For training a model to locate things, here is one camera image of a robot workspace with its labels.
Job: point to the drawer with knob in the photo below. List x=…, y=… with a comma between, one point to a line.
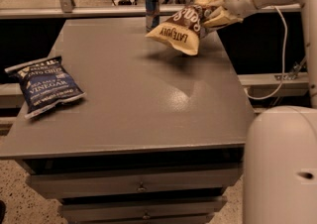
x=143, y=210
x=119, y=182

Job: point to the brown chip bag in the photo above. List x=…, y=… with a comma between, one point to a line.
x=182, y=31

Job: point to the blue vinegar chip bag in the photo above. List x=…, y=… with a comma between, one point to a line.
x=45, y=83

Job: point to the grey drawer cabinet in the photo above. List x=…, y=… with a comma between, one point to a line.
x=145, y=106

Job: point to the metal window rail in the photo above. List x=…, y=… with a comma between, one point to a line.
x=111, y=11

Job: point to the lower drawer with knob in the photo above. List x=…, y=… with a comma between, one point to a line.
x=143, y=210

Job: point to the red bull can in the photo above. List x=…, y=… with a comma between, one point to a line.
x=152, y=14

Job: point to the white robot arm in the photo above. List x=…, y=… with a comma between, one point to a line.
x=280, y=161

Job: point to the upper drawer with knob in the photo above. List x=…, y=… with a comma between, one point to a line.
x=119, y=182

